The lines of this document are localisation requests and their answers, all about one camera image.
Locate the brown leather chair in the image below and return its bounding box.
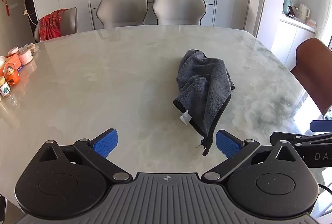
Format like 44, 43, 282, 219
290, 38, 332, 117

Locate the clear snack packet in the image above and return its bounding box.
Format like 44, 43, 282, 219
22, 43, 41, 54

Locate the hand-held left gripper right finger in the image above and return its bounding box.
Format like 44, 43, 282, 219
201, 130, 296, 184

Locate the orange box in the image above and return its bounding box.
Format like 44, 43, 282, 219
5, 54, 23, 72

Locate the grey and blue towel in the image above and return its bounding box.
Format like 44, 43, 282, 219
173, 49, 236, 157

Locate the orange toy jar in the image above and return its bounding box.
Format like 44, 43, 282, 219
3, 64, 21, 86

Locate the white jug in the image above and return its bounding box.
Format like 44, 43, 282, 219
295, 4, 311, 21

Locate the beige upholstered chair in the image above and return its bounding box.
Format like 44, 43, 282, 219
96, 0, 149, 30
153, 0, 207, 26

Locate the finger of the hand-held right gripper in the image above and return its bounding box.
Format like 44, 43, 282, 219
270, 131, 332, 148
310, 120, 332, 134

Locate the white side counter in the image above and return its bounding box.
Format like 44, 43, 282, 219
271, 18, 318, 69

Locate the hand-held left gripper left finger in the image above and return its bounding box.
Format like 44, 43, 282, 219
39, 129, 133, 184

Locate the small jar with green print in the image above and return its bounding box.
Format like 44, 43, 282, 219
0, 75, 11, 96

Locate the red patterned cloth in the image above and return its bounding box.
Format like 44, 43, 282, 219
39, 9, 68, 41

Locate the teal bottle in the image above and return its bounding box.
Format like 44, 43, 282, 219
282, 0, 294, 13

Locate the beige chair with red cloth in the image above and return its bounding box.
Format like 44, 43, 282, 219
34, 7, 78, 42

